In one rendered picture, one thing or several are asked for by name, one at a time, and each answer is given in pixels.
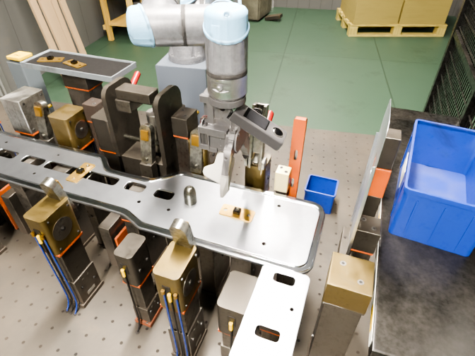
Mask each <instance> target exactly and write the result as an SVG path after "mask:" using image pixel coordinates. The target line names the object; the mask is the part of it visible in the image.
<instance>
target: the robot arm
mask: <svg viewBox="0 0 475 356"><path fill-rule="evenodd" d="M127 30H128V34H129V38H130V40H131V42H132V43H133V45H135V46H137V47H152V48H155V47H170V48H169V52H168V56H169V60H170V61H171V62H172V63H174V64H180V65H192V64H199V63H201V62H203V61H205V60H206V74H207V89H205V91H204V93H202V94H200V96H199V100H200V102H203V103H204V116H203V117H202V120H201V119H200V125H198V135H199V148H201V149H205V150H208V151H211V152H214V153H217V152H218V151H223V153H219V154H217V156H216V160H215V162H214V163H213V164H212V165H207V166H205V167H204V170H203V173H204V176H205V177H208V178H209V179H211V180H213V181H215V182H216V183H218V184H220V196H221V198H223V197H224V196H225V195H226V194H227V193H228V192H229V190H230V182H231V177H232V172H233V168H234V164H235V158H234V157H233V156H234V153H238V152H239V150H240V149H241V151H242V156H243V158H244V159H246V158H248V157H249V156H250V134H251V135H253V136H254V137H255V138H257V139H259V140H260V141H261V142H263V143H265V144H266V145H268V146H269V147H271V148H273V149H274V150H279V149H280V147H281V146H282V145H283V143H284V141H285V139H286V136H287V132H286V131H285V130H283V129H282V128H281V127H279V126H277V125H276V124H275V123H273V122H272V121H270V120H268V119H267V118H266V117H264V116H262V115H261V114H260V113H258V112H256V111H255V110H253V109H252V108H251V107H249V106H247V105H246V104H245V102H246V94H247V63H248V34H249V31H250V24H249V21H248V10H247V8H246V7H245V6H243V5H242V1H241V0H142V2H141V4H137V5H131V6H129V7H128V9H127ZM235 108H236V109H235ZM233 109H235V111H233ZM204 122H205V123H204ZM203 124H204V125H203Z"/></svg>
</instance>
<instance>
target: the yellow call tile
mask: <svg viewBox="0 0 475 356"><path fill-rule="evenodd" d="M31 56H32V53H30V52H22V51H18V52H15V53H13V54H10V55H8V56H6V58H7V59H10V60H14V61H23V60H25V59H27V58H29V57H31Z"/></svg>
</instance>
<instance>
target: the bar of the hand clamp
mask: <svg viewBox="0 0 475 356"><path fill-rule="evenodd" d="M252 109H253V110H255V111H256V112H258V113H260V114H261V115H262V116H264V117H266V118H267V119H268V112H269V104H266V103H261V102H254V104H253V105H252ZM264 147H265V143H263V142H261V141H260V140H259V139H257V138H255V137H254V136H253V135H251V134H250V156H249V157H248V166H247V167H248V168H251V164H252V158H253V155H254V152H255V153H259V163H258V170H261V163H262V159H263V157H264Z"/></svg>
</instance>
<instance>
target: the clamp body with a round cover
mask: <svg viewBox="0 0 475 356"><path fill-rule="evenodd" d="M48 118H49V122H50V124H51V126H52V129H53V132H54V135H55V137H56V139H57V142H58V144H59V145H63V146H68V147H72V148H77V149H80V150H86V151H89V152H92V153H96V149H95V146H94V142H93V141H94V138H93V136H92V133H91V130H90V127H89V123H88V122H87V120H86V116H85V113H84V111H83V107H80V106H76V105H70V104H67V105H64V106H62V107H60V108H59V109H57V110H56V111H54V112H53V113H51V114H49V115H48ZM101 176H102V180H103V182H104V184H106V181H105V177H104V176H103V175H101Z"/></svg>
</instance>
